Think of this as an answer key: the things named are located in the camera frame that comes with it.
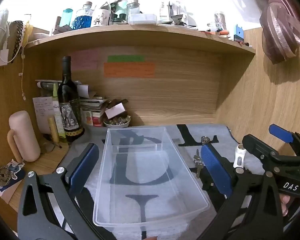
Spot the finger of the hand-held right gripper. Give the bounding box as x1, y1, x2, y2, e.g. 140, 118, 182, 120
241, 134, 300, 172
269, 124, 300, 157

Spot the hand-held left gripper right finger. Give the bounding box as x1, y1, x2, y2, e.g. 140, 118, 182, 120
197, 143, 284, 240

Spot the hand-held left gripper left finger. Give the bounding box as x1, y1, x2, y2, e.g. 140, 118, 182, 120
17, 143, 117, 240

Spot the small white device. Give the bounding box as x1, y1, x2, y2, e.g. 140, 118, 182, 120
234, 144, 246, 168

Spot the clear plastic container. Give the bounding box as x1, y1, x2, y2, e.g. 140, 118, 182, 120
92, 127, 210, 233

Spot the person's right hand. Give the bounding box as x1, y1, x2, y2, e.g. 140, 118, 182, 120
281, 194, 294, 217

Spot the bunch of silver keys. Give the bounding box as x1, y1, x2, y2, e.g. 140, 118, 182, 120
193, 149, 205, 179

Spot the grey mat with black letters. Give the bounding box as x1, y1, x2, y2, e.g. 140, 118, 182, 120
57, 124, 268, 240

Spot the yellow tube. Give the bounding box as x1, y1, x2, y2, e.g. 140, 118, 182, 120
48, 117, 60, 143

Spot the white bowl of trinkets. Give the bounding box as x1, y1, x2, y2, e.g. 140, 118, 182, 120
103, 116, 131, 128

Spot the white green tube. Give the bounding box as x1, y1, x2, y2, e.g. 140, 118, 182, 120
52, 84, 67, 139

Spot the white paper card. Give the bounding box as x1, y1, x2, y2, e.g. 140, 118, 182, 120
104, 103, 125, 119

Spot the handwritten note paper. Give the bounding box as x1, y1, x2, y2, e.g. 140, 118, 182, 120
32, 96, 54, 134

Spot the blue white sticker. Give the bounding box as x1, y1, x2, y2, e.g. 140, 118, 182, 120
7, 161, 25, 180

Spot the dark wine bottle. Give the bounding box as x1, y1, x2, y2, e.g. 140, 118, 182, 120
57, 56, 85, 143

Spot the rolled white paper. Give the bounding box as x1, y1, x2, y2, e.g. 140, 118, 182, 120
76, 84, 91, 98

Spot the orange sticky note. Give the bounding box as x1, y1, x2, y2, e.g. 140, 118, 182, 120
104, 62, 156, 78

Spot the pink sticky note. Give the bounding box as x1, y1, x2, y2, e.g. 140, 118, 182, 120
70, 50, 100, 70

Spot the blue box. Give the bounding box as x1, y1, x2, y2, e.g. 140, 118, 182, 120
234, 24, 244, 43

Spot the pink curtain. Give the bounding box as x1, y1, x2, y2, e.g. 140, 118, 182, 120
222, 0, 300, 64

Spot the green sticky note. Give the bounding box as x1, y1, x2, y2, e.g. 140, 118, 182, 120
107, 55, 145, 63

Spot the small glass jar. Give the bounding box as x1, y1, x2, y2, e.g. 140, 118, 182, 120
214, 11, 227, 30

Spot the wooden shelf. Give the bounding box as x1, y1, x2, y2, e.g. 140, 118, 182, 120
22, 24, 257, 55

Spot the black braided band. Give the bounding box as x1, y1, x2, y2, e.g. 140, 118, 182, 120
11, 21, 24, 63

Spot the glass bottle with blue filling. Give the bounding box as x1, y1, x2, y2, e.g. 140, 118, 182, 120
74, 2, 93, 30

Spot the teal bottle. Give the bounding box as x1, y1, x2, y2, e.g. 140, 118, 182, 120
62, 8, 73, 27

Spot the white plastic box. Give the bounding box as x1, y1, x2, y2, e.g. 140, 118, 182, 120
127, 14, 157, 25

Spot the clear plastic bottle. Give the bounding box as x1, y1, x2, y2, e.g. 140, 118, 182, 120
160, 0, 188, 24

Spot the pink mug with handle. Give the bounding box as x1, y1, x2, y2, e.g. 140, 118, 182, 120
7, 110, 41, 163

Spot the brown furry keychain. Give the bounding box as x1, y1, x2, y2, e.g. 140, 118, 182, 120
0, 166, 12, 187

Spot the white charger cable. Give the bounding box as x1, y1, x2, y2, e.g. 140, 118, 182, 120
0, 17, 11, 67

